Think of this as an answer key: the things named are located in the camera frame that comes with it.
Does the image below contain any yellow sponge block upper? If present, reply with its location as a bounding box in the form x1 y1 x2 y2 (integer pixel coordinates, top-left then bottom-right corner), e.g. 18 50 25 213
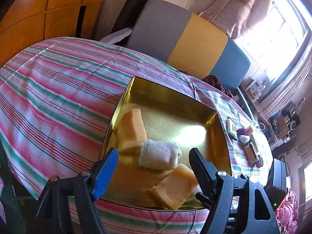
116 108 147 153

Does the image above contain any Weidan cracker pack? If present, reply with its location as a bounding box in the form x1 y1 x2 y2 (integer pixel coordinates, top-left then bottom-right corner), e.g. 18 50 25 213
226 117 238 141

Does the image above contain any rolled white sock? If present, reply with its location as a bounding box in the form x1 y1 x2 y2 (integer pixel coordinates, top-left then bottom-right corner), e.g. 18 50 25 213
139 139 182 171

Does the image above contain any cracker pack with barcode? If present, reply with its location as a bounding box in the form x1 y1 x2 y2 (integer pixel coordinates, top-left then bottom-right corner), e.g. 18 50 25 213
243 143 259 167

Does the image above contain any white cardboard box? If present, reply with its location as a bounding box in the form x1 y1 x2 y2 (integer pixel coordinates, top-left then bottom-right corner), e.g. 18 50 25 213
250 134 261 159

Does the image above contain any yellow sponge block far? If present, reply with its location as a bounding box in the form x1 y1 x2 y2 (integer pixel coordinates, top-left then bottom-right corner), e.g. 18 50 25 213
246 124 255 136

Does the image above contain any yellow sponge block lower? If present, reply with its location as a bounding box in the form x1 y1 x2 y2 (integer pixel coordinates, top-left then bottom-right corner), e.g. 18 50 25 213
149 164 198 210

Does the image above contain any gold metal tin box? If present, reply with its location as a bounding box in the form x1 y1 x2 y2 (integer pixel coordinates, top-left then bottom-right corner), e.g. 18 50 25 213
99 77 232 209

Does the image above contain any orange wooden wardrobe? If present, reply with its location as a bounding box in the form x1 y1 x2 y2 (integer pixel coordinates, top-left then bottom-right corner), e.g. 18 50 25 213
1 0 104 65

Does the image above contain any wooden side desk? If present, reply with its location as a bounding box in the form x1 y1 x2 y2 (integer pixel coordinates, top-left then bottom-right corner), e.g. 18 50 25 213
238 85 277 144

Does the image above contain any striped pink green tablecloth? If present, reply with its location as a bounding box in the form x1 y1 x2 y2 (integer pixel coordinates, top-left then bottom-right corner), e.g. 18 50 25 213
0 36 274 234

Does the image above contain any grey yellow blue chair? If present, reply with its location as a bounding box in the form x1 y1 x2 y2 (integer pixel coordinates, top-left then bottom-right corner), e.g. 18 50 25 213
99 0 251 90

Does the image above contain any white plastic wrapped roll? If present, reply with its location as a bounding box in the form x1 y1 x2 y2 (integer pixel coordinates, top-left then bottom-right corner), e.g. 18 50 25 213
238 135 250 147

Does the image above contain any white product box on desk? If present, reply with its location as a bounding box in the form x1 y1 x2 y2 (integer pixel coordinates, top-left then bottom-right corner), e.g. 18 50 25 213
246 79 265 99

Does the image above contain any purple snack pouch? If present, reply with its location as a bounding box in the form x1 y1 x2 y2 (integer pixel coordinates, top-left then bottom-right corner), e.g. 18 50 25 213
236 127 249 136

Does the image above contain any pink curtain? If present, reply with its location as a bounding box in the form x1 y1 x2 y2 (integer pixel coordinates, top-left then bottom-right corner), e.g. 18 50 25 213
199 0 272 39

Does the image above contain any dark red cloth on chair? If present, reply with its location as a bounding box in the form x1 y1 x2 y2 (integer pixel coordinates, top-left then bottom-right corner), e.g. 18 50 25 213
202 75 234 99

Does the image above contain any yellow sponge block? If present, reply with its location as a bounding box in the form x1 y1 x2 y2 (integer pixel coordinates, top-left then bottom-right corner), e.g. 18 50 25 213
246 124 255 136
116 108 147 153
149 164 198 210

